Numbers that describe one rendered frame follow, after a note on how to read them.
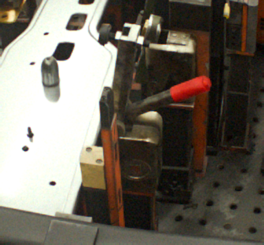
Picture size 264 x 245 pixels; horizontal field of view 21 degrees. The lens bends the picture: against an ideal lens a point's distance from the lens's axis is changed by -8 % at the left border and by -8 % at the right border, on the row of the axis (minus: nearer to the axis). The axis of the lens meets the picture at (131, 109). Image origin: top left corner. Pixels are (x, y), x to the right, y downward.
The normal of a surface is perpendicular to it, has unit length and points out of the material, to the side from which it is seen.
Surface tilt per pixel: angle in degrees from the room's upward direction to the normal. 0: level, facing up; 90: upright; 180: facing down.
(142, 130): 0
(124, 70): 90
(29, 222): 0
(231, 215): 0
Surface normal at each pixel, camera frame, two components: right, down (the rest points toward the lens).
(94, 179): -0.19, 0.69
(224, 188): -0.04, -0.72
